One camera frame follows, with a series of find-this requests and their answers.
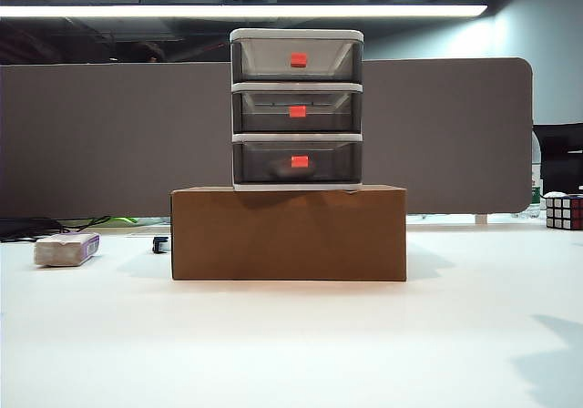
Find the smoked drawer holding earphone case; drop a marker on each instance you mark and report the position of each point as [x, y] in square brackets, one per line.
[255, 166]

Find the smoked drawer with ribbed back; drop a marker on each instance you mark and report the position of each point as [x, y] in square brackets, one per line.
[259, 119]

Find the smoked drawer with plain interior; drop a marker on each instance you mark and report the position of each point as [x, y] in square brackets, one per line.
[264, 64]

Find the brown cardboard box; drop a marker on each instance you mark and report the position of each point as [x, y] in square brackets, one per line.
[287, 235]

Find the small black blue clip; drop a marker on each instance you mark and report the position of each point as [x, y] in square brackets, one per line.
[159, 245]

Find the green strip behind divider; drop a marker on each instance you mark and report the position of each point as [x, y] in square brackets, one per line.
[124, 220]

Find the long grey desk divider panel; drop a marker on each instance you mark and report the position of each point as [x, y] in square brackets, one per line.
[114, 144]

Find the long ceiling light strip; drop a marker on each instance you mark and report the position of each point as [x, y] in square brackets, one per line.
[228, 11]

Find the white divider foot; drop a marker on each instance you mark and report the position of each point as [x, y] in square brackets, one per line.
[481, 219]

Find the green label water bottle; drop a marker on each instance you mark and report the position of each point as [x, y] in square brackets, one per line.
[536, 196]

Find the black monitor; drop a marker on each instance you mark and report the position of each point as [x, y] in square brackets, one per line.
[560, 157]

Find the rubik's cube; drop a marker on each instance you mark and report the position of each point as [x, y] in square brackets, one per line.
[567, 213]

